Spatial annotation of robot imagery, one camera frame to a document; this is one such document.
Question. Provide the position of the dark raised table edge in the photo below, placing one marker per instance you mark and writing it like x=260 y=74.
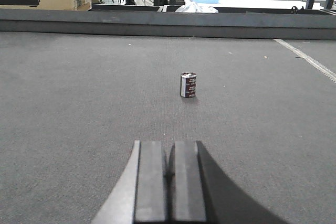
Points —
x=250 y=23

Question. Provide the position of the crumpled plastic bag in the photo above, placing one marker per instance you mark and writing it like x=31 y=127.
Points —
x=193 y=7

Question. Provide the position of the light blue tray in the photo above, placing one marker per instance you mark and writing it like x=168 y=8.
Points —
x=206 y=1

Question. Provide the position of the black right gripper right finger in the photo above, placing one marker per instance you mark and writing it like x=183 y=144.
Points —
x=200 y=192

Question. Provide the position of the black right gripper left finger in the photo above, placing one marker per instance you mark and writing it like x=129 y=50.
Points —
x=140 y=193

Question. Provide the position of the brown cylindrical capacitor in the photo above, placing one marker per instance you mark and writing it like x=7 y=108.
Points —
x=188 y=84

